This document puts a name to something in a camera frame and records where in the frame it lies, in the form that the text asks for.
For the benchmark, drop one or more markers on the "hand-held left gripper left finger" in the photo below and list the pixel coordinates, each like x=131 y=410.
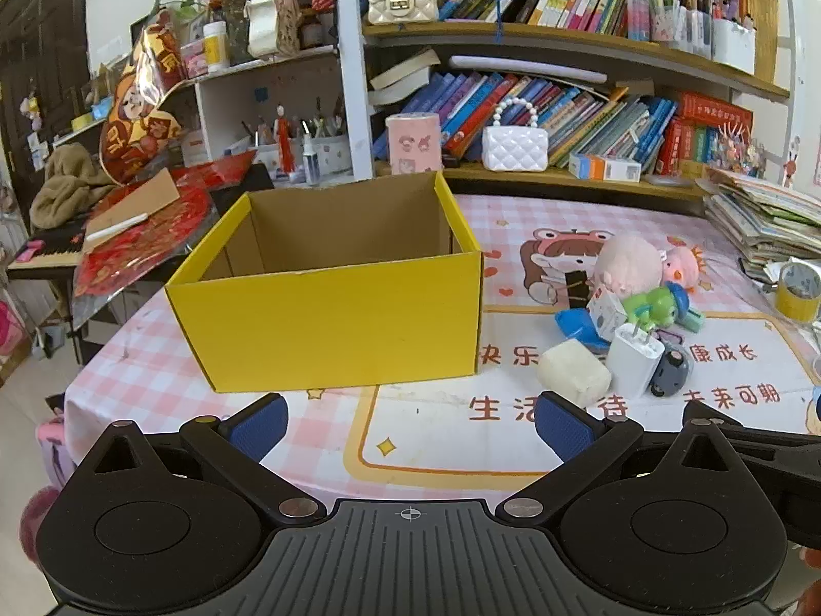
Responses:
x=260 y=427

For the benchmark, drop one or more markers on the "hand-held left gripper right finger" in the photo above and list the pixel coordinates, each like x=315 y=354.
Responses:
x=564 y=430

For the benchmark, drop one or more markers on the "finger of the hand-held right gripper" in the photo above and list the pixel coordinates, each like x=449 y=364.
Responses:
x=769 y=431

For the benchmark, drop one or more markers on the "blue packet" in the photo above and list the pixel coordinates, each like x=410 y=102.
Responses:
x=574 y=327

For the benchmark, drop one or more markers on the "yellow cardboard box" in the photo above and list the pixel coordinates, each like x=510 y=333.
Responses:
x=321 y=327

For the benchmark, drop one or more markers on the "green frog toy blue hat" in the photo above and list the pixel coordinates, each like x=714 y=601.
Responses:
x=654 y=305

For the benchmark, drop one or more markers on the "large pink plush toy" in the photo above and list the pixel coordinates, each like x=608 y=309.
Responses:
x=628 y=263

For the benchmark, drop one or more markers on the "white foam cube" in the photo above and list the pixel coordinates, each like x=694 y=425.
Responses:
x=572 y=373

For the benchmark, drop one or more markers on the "white charger plug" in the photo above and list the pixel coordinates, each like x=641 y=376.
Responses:
x=632 y=362

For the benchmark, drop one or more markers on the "dark toy car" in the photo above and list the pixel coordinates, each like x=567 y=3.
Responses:
x=672 y=372

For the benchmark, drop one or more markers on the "small white red-print box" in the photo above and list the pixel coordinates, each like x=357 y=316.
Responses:
x=606 y=314

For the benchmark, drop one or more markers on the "yellow tape roll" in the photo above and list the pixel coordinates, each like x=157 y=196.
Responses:
x=798 y=305

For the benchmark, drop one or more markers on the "black binder clip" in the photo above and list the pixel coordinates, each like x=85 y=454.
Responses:
x=576 y=289

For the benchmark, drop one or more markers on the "red festive paper sheets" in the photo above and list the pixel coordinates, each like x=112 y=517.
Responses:
x=141 y=250

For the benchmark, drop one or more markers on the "stack of booklets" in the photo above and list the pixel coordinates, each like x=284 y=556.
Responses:
x=763 y=218

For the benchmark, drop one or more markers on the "white marker pen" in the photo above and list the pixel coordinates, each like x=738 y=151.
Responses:
x=118 y=226

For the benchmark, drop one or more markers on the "brown cardboard sheet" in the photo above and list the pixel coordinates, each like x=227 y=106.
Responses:
x=135 y=199

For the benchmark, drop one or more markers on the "orange white carton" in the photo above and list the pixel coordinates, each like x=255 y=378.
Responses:
x=603 y=168

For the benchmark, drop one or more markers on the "small spray bottle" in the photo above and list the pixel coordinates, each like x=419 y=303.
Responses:
x=311 y=163

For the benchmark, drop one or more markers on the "grey flat pouch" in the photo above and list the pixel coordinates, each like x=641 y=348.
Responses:
x=664 y=179

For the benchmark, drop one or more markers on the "black electronic keyboard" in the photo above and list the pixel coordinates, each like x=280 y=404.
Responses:
x=48 y=258

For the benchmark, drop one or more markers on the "colourful figurine cluster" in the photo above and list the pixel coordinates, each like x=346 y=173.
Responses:
x=741 y=151

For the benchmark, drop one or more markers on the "white brush holder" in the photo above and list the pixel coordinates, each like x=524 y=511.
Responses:
x=333 y=154

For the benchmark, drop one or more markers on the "white box red label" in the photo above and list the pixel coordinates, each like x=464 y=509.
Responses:
x=192 y=151

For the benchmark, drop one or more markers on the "red tassel figure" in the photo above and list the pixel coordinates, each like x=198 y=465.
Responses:
x=283 y=141

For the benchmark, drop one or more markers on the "white quilted handbag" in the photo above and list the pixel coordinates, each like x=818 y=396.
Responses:
x=514 y=147

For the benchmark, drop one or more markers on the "red upright dictionaries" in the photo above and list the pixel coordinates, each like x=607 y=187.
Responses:
x=693 y=144

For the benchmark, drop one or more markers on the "brown fleece cloth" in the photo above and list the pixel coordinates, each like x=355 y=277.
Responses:
x=67 y=186

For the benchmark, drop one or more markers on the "row of blue leaning books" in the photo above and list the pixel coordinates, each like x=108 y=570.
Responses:
x=577 y=122

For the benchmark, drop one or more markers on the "pink cartoon box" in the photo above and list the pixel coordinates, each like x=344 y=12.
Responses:
x=414 y=144

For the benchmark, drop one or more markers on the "red flat dictionary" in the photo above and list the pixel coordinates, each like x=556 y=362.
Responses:
x=715 y=112

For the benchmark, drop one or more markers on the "white cubby shelf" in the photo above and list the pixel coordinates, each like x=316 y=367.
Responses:
x=221 y=102

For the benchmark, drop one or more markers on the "red gold foil balloon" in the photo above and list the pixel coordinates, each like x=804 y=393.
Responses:
x=138 y=115

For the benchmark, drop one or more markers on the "thick paperback book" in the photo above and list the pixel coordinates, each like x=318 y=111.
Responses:
x=394 y=95
x=404 y=70

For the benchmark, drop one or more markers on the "white rolled paper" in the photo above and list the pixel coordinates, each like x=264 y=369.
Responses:
x=526 y=67

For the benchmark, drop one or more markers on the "small pink box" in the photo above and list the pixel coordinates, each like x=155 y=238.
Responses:
x=194 y=59

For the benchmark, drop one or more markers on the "white bottle yellow label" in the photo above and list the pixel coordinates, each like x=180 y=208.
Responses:
x=215 y=48

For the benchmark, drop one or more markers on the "white pen box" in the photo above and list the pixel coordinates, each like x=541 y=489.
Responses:
x=734 y=48

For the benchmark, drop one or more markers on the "wooden bookshelf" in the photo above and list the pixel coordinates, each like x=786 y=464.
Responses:
x=577 y=45

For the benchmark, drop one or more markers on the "patterned gift bag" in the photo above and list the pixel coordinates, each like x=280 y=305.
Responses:
x=288 y=16

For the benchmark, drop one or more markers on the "dark wooden cabinet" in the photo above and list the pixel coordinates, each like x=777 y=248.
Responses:
x=38 y=77

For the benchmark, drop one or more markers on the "clear pen organiser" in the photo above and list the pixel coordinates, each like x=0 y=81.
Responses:
x=680 y=25

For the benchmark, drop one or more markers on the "pastel glitter bottle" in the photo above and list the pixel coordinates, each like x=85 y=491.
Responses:
x=636 y=6

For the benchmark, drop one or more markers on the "deer wall sticker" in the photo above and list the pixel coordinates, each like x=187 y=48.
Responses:
x=793 y=163

